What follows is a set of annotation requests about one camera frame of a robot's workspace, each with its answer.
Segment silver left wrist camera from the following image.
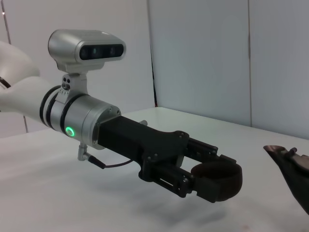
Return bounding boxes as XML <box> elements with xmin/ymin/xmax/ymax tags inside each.
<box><xmin>47</xmin><ymin>29</ymin><xmax>126</xmax><ymax>103</ymax></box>

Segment dark brown teacup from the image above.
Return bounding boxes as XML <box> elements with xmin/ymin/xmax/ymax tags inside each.
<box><xmin>190</xmin><ymin>161</ymin><xmax>243</xmax><ymax>203</ymax></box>

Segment black round teapot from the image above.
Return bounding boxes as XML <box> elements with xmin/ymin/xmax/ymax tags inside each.
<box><xmin>262</xmin><ymin>144</ymin><xmax>309</xmax><ymax>216</ymax></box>

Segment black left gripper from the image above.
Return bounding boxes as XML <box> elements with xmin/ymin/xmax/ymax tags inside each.
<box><xmin>96</xmin><ymin>116</ymin><xmax>239</xmax><ymax>203</ymax></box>

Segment left wrist cable with plug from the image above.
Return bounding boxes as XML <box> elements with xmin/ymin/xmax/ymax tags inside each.
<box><xmin>77</xmin><ymin>142</ymin><xmax>145</xmax><ymax>170</ymax></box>

